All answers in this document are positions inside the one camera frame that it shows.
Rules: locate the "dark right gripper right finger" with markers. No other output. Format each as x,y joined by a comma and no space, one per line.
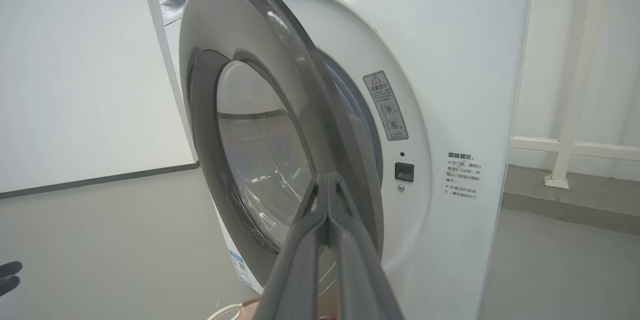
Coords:
360,280

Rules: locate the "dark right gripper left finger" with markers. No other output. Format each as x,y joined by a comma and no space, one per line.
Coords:
300,270

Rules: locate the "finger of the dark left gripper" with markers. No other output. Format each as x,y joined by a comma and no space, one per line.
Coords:
10,268
9,285

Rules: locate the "dark grey round washer door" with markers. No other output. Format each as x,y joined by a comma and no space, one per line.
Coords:
235,25

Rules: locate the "cream perforated laundry basket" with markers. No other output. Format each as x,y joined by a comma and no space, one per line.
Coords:
235,310

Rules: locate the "black door latch socket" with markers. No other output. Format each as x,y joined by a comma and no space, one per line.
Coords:
404,172

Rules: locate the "grey rubber door seal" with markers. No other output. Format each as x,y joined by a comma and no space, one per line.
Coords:
371,145

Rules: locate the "white front-load washing machine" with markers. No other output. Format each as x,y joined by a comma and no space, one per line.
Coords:
450,60

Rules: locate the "blue white energy label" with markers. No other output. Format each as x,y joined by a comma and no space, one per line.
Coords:
239,267

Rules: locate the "grey warning label sticker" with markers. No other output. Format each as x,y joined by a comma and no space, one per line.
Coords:
385,106

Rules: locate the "white metal railing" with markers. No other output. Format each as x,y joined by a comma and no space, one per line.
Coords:
575,85

